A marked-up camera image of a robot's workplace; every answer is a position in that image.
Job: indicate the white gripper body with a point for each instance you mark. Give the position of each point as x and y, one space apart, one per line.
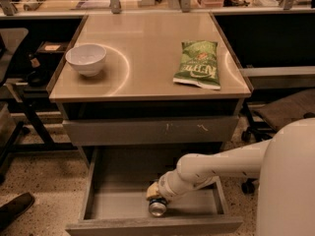
162 187

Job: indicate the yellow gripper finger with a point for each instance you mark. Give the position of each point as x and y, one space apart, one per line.
152 192

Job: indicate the blue pepsi can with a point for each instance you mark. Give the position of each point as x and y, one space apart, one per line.
157 206

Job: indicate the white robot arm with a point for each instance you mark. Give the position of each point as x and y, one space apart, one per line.
283 164

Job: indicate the open middle drawer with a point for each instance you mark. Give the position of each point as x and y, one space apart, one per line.
115 200

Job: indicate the closed top drawer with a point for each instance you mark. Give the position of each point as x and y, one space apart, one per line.
144 131

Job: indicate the grey drawer cabinet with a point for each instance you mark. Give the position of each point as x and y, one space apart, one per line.
143 54

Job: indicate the black office chair right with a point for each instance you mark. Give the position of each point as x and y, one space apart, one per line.
273 116

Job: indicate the black office chair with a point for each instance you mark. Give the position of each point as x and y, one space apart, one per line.
273 116
10 40

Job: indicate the green chip bag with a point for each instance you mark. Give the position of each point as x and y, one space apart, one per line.
199 65

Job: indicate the black shoe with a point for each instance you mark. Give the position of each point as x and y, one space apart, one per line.
15 208

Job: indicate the white ceramic bowl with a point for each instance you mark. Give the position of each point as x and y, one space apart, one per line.
87 59

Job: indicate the black office chair left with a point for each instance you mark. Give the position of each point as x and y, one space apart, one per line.
10 40

